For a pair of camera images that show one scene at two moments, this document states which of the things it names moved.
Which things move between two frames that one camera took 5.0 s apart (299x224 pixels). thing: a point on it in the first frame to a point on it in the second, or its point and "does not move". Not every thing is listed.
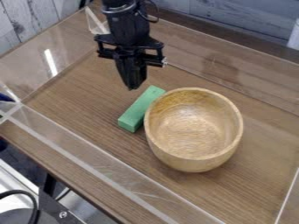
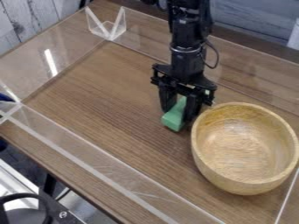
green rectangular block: (131, 119) to (172, 118)
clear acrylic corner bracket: (98, 24) does not move
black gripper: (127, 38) to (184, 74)
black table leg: (51, 185) does not move
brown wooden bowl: (192, 127) to (245, 147)
